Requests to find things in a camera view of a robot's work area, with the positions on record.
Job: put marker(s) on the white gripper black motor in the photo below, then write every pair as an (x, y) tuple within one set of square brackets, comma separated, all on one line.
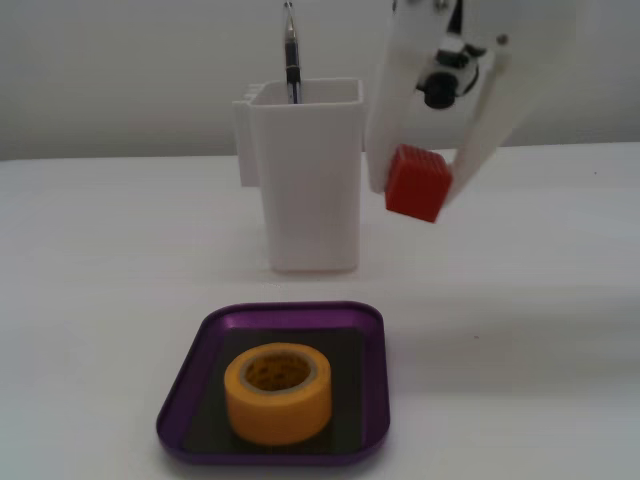
[(395, 85)]

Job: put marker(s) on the red ribbed cube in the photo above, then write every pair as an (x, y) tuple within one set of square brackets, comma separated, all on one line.
[(420, 185)]

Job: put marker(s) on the white plastic box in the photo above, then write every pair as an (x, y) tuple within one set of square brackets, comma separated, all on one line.
[(310, 185)]

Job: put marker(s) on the clear black ballpoint pen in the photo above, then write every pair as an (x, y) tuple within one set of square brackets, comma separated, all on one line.
[(292, 55)]

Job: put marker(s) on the purple rectangular tray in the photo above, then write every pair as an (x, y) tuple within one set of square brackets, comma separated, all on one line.
[(372, 380)]

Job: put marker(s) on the yellow tape roll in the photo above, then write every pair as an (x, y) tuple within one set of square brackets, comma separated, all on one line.
[(280, 415)]

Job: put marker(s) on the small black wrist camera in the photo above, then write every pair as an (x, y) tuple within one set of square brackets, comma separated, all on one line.
[(447, 80)]

